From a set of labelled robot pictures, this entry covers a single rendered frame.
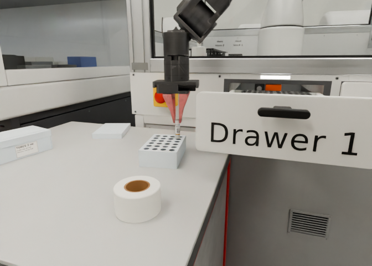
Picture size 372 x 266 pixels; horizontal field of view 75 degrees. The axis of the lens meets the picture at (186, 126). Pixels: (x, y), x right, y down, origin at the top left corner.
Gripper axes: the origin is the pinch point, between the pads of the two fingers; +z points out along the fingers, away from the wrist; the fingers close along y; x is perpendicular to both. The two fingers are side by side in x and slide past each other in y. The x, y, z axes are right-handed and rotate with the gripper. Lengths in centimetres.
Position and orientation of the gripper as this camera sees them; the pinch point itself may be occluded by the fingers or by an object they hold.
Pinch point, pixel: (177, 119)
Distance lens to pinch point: 58.8
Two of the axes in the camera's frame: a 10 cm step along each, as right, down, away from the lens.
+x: -0.8, 2.6, -9.6
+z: 0.0, 9.7, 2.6
